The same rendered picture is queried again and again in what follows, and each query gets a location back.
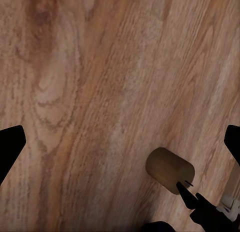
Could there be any pillar candle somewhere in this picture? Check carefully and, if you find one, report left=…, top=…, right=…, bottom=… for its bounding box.
left=145, top=147, right=196, bottom=195

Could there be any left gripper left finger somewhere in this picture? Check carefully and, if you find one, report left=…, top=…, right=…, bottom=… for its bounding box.
left=0, top=125, right=26, bottom=185

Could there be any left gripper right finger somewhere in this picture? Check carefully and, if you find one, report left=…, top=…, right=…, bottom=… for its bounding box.
left=224, top=125, right=240, bottom=165

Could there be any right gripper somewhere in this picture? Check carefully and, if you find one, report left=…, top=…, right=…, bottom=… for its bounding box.
left=176, top=182, right=240, bottom=232

